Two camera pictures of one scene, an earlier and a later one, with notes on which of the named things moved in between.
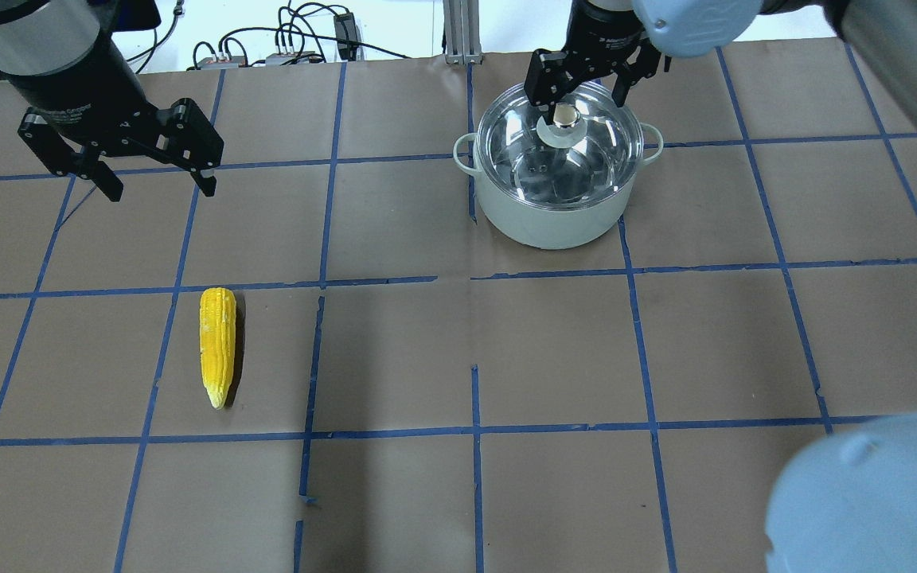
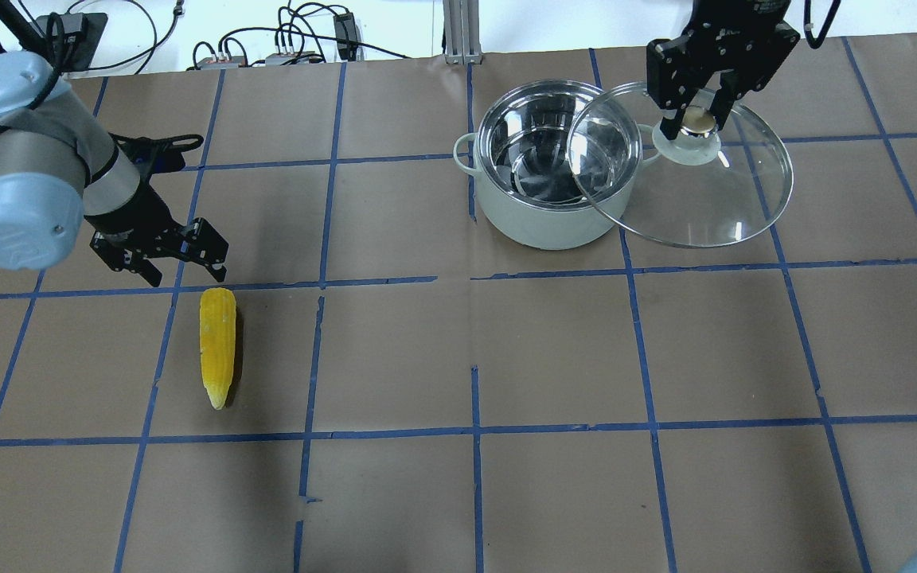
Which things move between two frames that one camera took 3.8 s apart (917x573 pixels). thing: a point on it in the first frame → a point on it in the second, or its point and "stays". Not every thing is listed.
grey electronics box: (211, 63) stays
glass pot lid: (591, 154) → (703, 188)
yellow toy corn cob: (217, 327) stays
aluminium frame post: (463, 44) stays
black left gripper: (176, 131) → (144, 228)
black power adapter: (345, 33) stays
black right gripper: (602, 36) → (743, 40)
